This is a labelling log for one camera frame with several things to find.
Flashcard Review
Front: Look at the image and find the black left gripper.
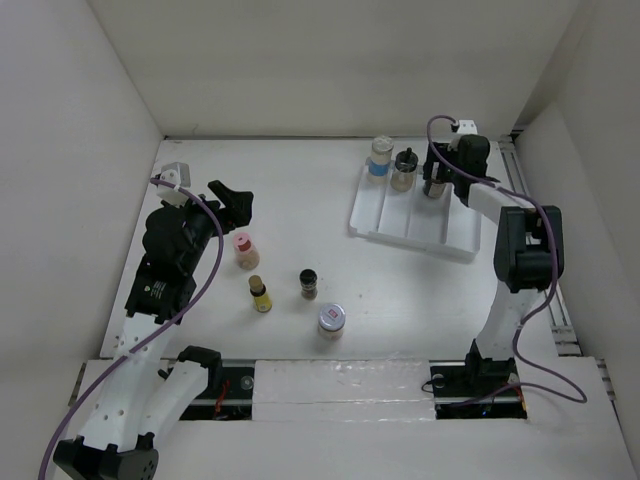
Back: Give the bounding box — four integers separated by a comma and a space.
166, 181, 251, 272

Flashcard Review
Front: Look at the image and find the white lid brown spice jar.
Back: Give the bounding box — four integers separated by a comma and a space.
423, 178, 447, 199

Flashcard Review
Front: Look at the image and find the black cap beige spice jar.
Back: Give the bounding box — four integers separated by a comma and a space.
390, 147, 418, 193

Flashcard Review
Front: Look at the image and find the tall blue label spice bottle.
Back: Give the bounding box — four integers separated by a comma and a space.
367, 135, 394, 184

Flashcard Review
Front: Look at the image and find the small black cap pepper jar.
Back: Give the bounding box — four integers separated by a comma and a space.
299, 269, 318, 300

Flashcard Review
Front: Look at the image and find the white lid beige spice jar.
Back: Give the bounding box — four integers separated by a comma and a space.
318, 303, 346, 340

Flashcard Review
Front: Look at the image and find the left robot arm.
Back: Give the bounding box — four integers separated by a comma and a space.
42, 177, 254, 479

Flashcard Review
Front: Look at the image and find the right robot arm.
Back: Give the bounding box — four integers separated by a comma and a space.
423, 134, 564, 404

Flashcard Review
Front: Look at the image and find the pink cap spice bottle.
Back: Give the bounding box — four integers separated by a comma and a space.
233, 232, 260, 270

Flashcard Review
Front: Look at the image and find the white plastic organizer tray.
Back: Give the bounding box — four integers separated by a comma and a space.
348, 166, 482, 262

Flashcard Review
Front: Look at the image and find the yellow label brown cap bottle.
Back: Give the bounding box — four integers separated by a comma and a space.
248, 275, 272, 313

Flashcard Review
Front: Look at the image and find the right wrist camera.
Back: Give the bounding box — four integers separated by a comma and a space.
447, 120, 477, 150

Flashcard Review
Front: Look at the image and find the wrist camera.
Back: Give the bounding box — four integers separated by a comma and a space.
155, 162, 191, 207
447, 120, 477, 150

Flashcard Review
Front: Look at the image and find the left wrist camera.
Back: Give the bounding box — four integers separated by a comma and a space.
155, 162, 191, 207

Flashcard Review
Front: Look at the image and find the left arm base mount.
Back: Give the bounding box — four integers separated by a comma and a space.
180, 360, 255, 421

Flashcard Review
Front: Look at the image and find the aluminium rail right side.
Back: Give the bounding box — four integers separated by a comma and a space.
498, 130, 614, 401

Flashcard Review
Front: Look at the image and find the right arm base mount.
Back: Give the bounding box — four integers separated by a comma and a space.
422, 361, 528, 420

